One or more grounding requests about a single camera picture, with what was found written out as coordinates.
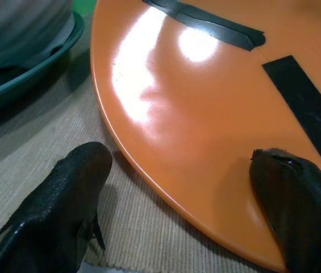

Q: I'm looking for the beige woven placemat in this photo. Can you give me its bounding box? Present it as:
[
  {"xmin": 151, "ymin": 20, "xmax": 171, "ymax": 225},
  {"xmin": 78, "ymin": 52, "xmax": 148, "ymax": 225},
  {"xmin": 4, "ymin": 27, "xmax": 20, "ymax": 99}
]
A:
[{"xmin": 0, "ymin": 42, "xmax": 280, "ymax": 273}]

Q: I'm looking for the green plate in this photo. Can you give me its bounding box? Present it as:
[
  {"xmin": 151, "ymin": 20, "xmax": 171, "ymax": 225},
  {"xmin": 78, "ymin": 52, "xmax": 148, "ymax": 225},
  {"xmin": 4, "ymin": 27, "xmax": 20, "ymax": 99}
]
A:
[{"xmin": 0, "ymin": 10, "xmax": 86, "ymax": 118}]

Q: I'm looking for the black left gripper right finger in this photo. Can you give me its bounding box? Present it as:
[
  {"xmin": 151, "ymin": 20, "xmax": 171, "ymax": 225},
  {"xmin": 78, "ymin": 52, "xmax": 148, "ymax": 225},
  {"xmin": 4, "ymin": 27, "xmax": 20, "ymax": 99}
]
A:
[{"xmin": 248, "ymin": 147, "xmax": 321, "ymax": 273}]

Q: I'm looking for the black tape strip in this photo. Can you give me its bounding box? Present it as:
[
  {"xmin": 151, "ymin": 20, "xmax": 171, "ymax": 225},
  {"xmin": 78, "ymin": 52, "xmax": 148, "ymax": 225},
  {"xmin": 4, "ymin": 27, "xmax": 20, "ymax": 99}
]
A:
[
  {"xmin": 142, "ymin": 0, "xmax": 266, "ymax": 52},
  {"xmin": 261, "ymin": 55, "xmax": 321, "ymax": 184}
]

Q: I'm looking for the grey bowl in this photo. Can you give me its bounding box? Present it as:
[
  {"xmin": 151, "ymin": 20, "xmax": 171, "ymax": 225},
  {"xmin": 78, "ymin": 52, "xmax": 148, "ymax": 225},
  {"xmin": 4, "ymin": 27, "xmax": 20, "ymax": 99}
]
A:
[{"xmin": 0, "ymin": 0, "xmax": 76, "ymax": 72}]

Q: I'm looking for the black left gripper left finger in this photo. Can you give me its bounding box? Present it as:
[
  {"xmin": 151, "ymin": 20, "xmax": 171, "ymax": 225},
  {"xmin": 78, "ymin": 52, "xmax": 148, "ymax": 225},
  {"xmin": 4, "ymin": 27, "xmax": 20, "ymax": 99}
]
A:
[{"xmin": 0, "ymin": 141, "xmax": 113, "ymax": 273}]

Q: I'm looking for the orange plate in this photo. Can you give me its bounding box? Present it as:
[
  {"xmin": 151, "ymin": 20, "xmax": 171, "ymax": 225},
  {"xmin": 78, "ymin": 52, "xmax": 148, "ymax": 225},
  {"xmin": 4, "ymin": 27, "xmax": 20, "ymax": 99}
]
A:
[{"xmin": 90, "ymin": 0, "xmax": 321, "ymax": 272}]

